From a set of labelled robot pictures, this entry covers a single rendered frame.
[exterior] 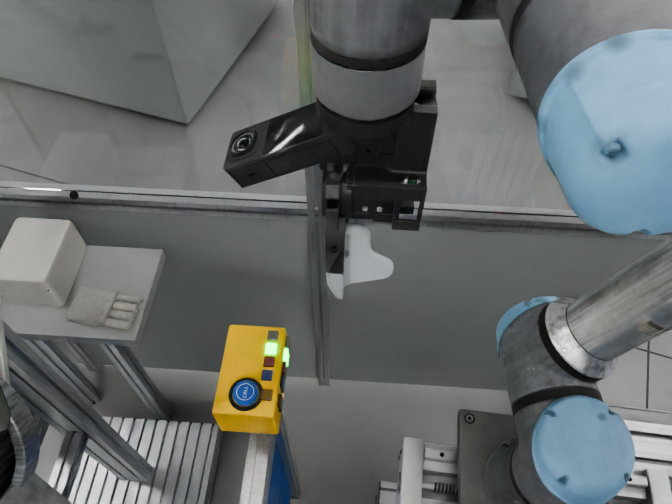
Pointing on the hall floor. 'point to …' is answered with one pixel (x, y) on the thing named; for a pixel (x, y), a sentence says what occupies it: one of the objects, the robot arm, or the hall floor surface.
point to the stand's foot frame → (191, 435)
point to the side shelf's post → (130, 368)
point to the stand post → (69, 410)
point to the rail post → (288, 458)
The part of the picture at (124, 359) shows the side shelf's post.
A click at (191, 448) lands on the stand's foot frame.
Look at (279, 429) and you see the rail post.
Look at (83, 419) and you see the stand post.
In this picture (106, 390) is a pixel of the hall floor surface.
